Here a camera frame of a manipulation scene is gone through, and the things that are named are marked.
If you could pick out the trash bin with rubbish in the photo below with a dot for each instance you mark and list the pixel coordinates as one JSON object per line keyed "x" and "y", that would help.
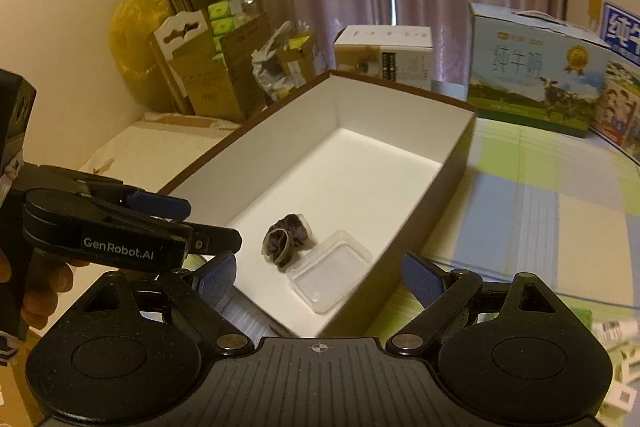
{"x": 286, "y": 62}

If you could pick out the light blue milk carton box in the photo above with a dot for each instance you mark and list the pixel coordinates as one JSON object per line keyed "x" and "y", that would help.
{"x": 529, "y": 68}

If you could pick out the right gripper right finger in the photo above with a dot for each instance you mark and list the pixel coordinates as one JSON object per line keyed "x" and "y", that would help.
{"x": 443, "y": 296}

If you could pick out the dark blue milk carton box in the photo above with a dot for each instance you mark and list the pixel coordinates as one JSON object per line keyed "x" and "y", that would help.
{"x": 617, "y": 118}

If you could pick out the brown open shoe box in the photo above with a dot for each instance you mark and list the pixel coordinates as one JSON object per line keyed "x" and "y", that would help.
{"x": 375, "y": 159}

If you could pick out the dark purple scrunchie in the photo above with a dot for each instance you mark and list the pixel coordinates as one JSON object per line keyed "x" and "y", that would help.
{"x": 284, "y": 238}

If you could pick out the white hair claw clip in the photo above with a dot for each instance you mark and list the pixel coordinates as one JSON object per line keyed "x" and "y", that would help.
{"x": 625, "y": 360}

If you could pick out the white ointment tube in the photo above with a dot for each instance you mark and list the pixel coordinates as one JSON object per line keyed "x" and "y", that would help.
{"x": 613, "y": 334}

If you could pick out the yellow plastic bag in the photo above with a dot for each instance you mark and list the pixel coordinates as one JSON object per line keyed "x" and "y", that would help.
{"x": 129, "y": 35}

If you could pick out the clear plastic container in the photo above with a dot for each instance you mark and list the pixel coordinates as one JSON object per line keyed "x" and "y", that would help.
{"x": 330, "y": 272}

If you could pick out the open cardboard box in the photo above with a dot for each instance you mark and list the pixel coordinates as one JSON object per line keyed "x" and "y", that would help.
{"x": 207, "y": 82}

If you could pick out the white appliance box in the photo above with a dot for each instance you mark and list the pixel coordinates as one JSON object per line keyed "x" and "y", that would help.
{"x": 402, "y": 54}

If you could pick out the green tissue pack bundle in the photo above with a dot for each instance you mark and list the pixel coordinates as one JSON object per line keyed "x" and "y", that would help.
{"x": 226, "y": 16}

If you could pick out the white medicine box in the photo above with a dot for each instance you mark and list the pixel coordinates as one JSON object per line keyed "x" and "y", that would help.
{"x": 617, "y": 405}

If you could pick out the checkered bed sheet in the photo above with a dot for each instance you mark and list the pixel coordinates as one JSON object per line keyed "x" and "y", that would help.
{"x": 566, "y": 209}

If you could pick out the person's left hand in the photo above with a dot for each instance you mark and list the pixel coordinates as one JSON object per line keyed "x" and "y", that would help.
{"x": 48, "y": 276}

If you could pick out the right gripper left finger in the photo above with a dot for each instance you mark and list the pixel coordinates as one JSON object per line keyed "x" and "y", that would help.
{"x": 195, "y": 295}

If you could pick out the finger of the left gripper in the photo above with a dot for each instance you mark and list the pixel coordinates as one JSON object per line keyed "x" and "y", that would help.
{"x": 87, "y": 228}
{"x": 104, "y": 188}

